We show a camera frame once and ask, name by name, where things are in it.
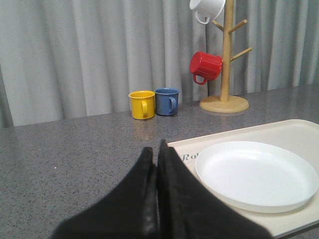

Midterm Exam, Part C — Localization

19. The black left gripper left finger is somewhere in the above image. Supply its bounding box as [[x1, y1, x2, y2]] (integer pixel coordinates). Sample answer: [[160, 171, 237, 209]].
[[52, 147, 158, 239]]

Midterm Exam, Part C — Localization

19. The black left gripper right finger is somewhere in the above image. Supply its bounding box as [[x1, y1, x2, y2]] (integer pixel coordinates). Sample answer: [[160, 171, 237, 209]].
[[158, 140, 272, 239]]

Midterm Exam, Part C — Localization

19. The white round plate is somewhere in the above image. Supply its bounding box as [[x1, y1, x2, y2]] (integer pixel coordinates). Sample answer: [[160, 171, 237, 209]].
[[195, 141, 319, 213]]

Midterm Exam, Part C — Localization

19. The yellow enamel mug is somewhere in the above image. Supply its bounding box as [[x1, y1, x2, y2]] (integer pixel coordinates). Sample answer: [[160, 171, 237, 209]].
[[128, 91, 155, 120]]

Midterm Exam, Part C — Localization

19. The wooden mug tree stand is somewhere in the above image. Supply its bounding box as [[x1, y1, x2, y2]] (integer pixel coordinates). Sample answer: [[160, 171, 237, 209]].
[[199, 0, 252, 114]]

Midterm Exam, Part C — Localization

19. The blue enamel mug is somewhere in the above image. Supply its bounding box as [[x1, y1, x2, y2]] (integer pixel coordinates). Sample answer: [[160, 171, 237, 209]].
[[155, 88, 180, 116]]

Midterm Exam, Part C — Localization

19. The cream rabbit print tray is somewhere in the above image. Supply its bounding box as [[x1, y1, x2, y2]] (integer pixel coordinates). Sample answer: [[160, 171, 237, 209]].
[[169, 119, 319, 238]]

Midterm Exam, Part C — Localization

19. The red enamel mug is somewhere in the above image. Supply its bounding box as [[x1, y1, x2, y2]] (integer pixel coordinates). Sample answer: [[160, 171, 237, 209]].
[[189, 51, 223, 85]]

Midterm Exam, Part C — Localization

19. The grey pleated curtain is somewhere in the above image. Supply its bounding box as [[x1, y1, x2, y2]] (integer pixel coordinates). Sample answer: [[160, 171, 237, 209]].
[[0, 0, 319, 127]]

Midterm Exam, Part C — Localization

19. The white enamel mug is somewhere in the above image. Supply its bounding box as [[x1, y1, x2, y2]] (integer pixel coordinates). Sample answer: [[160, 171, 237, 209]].
[[189, 0, 226, 24]]

